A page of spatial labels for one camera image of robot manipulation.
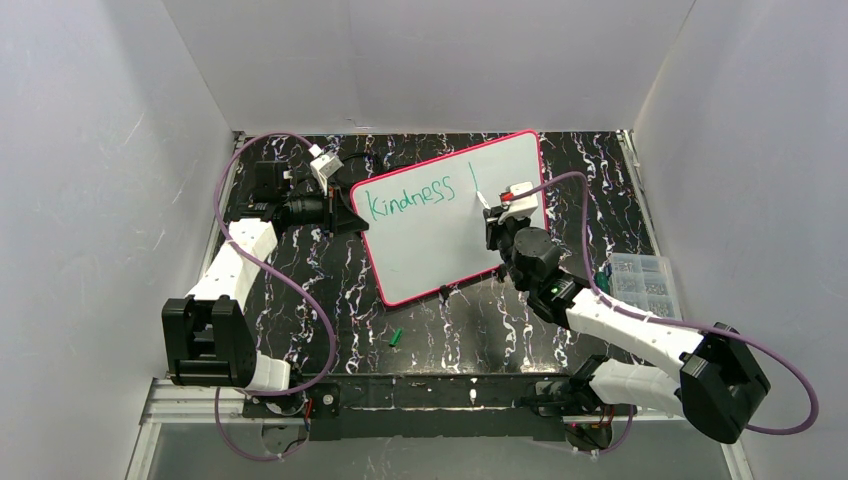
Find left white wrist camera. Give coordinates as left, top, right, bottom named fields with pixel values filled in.
left=308, top=144, right=343, bottom=195

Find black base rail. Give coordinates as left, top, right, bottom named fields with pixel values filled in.
left=231, top=372, right=617, bottom=444

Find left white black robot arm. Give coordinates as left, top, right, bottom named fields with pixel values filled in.
left=162, top=154, right=368, bottom=394

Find pink framed whiteboard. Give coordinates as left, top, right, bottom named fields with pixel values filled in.
left=350, top=130, right=543, bottom=307

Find white green whiteboard marker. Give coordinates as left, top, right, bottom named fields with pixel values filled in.
left=475, top=190, right=491, bottom=210

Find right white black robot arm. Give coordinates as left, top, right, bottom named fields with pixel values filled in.
left=483, top=207, right=771, bottom=444

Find clear plastic screw box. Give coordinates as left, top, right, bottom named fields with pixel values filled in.
left=605, top=253, right=682, bottom=320

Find black clip on whiteboard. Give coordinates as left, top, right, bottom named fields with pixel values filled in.
left=438, top=285, right=453, bottom=303

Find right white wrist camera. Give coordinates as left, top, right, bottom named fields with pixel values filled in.
left=498, top=182, right=539, bottom=224

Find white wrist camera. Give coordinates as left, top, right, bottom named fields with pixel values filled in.
left=308, top=144, right=343, bottom=195
left=498, top=182, right=539, bottom=224

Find green marker cap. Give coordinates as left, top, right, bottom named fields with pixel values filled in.
left=389, top=329, right=403, bottom=348

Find black cable behind whiteboard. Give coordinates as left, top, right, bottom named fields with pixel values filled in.
left=337, top=152, right=412, bottom=180

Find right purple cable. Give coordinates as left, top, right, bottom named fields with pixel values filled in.
left=510, top=170, right=820, bottom=437

